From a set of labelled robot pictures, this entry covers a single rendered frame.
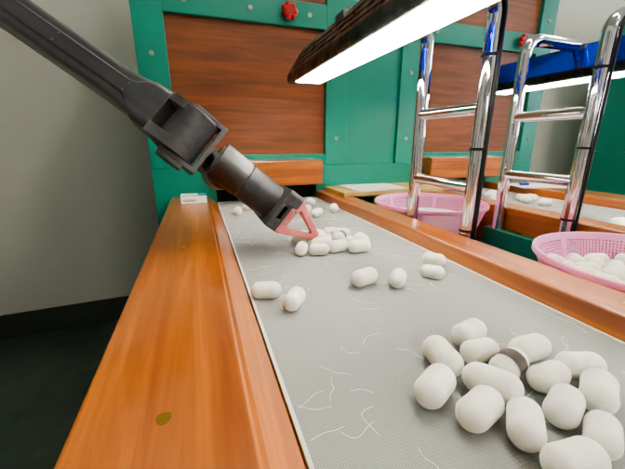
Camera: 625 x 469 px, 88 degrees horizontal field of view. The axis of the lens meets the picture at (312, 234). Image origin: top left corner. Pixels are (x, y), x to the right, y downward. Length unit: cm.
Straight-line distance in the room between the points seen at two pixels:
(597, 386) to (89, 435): 30
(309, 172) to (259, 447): 82
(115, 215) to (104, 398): 167
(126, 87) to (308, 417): 44
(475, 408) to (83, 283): 191
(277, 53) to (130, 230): 123
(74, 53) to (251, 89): 52
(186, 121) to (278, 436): 39
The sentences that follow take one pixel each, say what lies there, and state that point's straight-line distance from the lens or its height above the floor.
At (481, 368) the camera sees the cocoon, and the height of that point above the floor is 76.
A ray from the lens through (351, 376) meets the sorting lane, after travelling 27.
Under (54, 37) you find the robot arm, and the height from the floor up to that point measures 104.
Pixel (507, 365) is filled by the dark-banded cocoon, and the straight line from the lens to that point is 29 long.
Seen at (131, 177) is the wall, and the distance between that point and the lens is 185.
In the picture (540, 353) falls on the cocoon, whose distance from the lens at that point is 32.
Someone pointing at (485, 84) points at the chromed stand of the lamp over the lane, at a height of 99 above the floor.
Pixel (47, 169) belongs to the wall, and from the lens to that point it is 191.
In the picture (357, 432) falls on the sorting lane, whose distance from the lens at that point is 24.
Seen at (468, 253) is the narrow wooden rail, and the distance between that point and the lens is 50.
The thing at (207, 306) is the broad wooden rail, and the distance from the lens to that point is 32.
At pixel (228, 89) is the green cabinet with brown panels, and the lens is 98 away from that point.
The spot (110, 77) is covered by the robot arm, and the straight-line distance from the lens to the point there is 53.
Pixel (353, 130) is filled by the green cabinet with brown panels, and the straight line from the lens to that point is 108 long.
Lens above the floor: 91
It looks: 16 degrees down
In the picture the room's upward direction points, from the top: straight up
